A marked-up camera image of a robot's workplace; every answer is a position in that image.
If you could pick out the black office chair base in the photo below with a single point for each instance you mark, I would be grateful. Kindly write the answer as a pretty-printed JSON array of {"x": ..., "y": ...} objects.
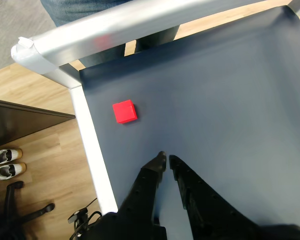
[{"x": 10, "y": 215}]

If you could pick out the dark cabinet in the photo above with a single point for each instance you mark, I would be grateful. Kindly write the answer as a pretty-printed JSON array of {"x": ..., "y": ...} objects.
[{"x": 20, "y": 122}]

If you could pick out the blue-grey table mat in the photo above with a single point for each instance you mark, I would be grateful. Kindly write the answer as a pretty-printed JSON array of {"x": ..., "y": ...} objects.
[{"x": 215, "y": 100}]

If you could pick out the silver aluminium table frame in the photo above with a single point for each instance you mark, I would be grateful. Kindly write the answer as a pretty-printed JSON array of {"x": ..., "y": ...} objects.
[{"x": 115, "y": 27}]

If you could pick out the person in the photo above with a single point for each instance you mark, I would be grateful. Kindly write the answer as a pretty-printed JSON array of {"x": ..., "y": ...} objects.
[{"x": 90, "y": 10}]

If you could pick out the red cube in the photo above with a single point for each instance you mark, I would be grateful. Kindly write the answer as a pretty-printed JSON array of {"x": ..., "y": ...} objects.
[{"x": 124, "y": 112}]

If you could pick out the white shoe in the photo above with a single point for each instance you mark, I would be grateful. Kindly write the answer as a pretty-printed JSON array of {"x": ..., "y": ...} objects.
[
  {"x": 5, "y": 156},
  {"x": 8, "y": 171}
]

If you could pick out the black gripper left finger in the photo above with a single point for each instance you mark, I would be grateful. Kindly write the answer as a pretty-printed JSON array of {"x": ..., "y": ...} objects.
[{"x": 145, "y": 192}]

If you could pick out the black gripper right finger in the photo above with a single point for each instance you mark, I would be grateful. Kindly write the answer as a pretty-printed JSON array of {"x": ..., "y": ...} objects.
[{"x": 205, "y": 207}]

